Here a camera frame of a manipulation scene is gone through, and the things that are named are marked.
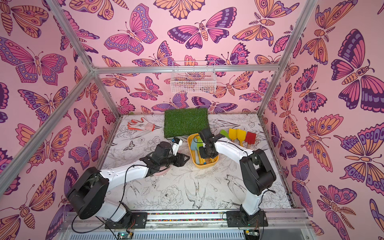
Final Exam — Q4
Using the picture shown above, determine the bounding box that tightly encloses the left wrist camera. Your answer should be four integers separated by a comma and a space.
172, 137, 183, 156

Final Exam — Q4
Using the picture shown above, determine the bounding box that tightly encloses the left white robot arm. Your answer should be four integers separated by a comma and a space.
66, 138, 190, 223

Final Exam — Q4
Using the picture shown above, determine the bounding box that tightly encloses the green shovel yellow handle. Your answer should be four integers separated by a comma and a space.
220, 130, 230, 140

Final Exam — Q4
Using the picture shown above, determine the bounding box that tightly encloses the red white gardening glove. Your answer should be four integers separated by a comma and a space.
127, 118, 161, 132

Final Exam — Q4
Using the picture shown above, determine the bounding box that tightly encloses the yellow shovel wooden handle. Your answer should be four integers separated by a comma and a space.
228, 129, 237, 142

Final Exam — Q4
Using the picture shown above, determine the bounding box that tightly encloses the white wire basket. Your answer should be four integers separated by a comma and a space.
169, 61, 217, 94

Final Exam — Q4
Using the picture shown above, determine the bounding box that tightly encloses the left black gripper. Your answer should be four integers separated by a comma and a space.
159, 152, 191, 168

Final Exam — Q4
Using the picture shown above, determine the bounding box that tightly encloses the pink plastic dustpan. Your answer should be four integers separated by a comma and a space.
148, 164, 174, 177

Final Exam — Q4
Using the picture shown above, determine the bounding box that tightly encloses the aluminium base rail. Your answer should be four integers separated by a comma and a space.
56, 209, 317, 240

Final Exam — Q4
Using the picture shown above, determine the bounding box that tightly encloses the yellow plastic storage box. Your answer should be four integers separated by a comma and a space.
188, 134, 219, 169

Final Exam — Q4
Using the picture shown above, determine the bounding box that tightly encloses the light blue shovel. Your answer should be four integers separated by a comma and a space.
191, 140, 200, 165

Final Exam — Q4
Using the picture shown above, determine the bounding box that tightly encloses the red shovel wooden handle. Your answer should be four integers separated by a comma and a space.
245, 132, 257, 149

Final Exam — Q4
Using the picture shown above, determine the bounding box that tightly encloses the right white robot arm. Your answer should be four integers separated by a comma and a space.
198, 134, 277, 227

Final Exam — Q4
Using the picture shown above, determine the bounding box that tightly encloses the green artificial grass mat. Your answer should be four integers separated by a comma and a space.
164, 108, 210, 138

